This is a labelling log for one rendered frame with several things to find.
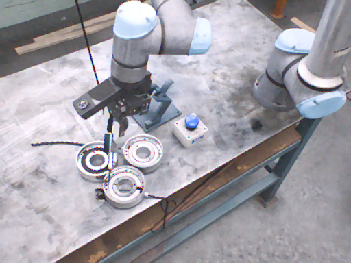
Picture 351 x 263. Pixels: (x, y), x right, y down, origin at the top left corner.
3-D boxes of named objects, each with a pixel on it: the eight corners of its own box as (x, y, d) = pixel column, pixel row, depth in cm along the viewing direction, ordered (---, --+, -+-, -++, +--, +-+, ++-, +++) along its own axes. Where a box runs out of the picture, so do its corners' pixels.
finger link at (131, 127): (139, 144, 97) (141, 116, 91) (118, 151, 94) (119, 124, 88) (132, 135, 99) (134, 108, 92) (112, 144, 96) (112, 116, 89)
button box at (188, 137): (186, 150, 107) (188, 140, 103) (172, 132, 110) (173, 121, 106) (209, 138, 110) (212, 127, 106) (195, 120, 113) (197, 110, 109)
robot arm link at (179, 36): (203, -1, 81) (152, -4, 78) (218, 33, 74) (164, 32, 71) (193, 29, 87) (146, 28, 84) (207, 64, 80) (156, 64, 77)
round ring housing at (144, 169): (167, 148, 106) (168, 140, 103) (155, 180, 100) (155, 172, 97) (131, 138, 108) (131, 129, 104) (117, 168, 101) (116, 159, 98)
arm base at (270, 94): (276, 70, 129) (286, 48, 122) (309, 100, 122) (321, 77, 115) (243, 87, 123) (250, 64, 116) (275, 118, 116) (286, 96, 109)
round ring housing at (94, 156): (68, 169, 100) (66, 160, 97) (96, 143, 106) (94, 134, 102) (99, 191, 97) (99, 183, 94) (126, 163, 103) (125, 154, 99)
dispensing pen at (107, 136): (99, 186, 94) (105, 118, 94) (107, 185, 98) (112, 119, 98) (107, 188, 93) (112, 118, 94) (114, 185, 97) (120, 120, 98)
